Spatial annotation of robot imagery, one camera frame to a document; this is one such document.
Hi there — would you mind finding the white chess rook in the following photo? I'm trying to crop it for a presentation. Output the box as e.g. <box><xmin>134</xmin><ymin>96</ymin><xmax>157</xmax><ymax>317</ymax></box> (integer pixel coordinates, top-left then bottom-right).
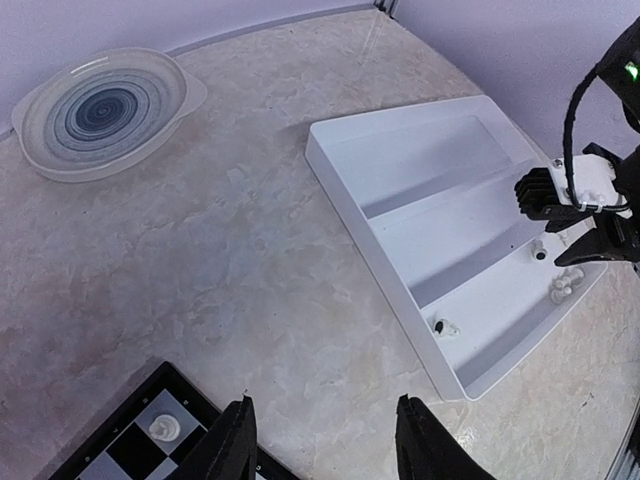
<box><xmin>148</xmin><ymin>414</ymin><xmax>181</xmax><ymax>443</ymax></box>

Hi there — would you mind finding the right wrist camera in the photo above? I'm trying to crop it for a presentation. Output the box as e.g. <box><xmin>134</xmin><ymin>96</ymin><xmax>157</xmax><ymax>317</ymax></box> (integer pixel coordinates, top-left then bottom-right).
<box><xmin>514</xmin><ymin>143</ymin><xmax>627</xmax><ymax>233</ymax></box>

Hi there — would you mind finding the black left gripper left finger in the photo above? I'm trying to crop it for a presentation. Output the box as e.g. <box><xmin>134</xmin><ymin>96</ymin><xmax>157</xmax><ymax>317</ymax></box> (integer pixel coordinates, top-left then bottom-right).
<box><xmin>174</xmin><ymin>396</ymin><xmax>257</xmax><ymax>480</ymax></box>

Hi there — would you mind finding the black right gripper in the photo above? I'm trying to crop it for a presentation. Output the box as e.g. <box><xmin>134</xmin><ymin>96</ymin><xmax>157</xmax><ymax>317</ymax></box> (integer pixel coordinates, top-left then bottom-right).
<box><xmin>555</xmin><ymin>21</ymin><xmax>639</xmax><ymax>266</ymax></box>

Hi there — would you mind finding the grey swirl ceramic plate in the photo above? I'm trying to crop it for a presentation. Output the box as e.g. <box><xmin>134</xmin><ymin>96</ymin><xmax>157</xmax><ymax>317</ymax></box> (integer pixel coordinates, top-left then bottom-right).
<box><xmin>11</xmin><ymin>47</ymin><xmax>208</xmax><ymax>183</ymax></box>

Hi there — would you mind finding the white chess piece in tray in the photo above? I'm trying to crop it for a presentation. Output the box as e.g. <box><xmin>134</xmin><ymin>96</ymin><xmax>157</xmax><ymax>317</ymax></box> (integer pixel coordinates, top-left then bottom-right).
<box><xmin>433</xmin><ymin>318</ymin><xmax>460</xmax><ymax>338</ymax></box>
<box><xmin>549</xmin><ymin>267</ymin><xmax>585</xmax><ymax>304</ymax></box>
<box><xmin>531</xmin><ymin>239</ymin><xmax>548</xmax><ymax>261</ymax></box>

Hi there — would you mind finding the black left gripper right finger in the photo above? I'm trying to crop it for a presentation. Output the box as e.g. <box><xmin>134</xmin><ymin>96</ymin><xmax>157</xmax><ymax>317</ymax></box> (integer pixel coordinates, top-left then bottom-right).
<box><xmin>395</xmin><ymin>394</ymin><xmax>495</xmax><ymax>480</ymax></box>

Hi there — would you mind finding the right aluminium frame post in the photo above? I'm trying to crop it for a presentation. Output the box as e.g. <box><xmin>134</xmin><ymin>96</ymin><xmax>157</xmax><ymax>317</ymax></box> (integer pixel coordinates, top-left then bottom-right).
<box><xmin>374</xmin><ymin>0</ymin><xmax>398</xmax><ymax>17</ymax></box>

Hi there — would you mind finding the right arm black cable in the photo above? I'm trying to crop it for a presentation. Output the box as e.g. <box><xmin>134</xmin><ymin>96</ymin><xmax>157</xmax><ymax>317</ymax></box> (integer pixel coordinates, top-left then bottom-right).
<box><xmin>562</xmin><ymin>64</ymin><xmax>606</xmax><ymax>201</ymax></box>

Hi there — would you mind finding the white plastic tray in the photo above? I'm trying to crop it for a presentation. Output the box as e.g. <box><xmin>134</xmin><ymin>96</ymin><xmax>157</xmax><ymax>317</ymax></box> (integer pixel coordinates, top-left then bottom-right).
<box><xmin>305</xmin><ymin>95</ymin><xmax>606</xmax><ymax>401</ymax></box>

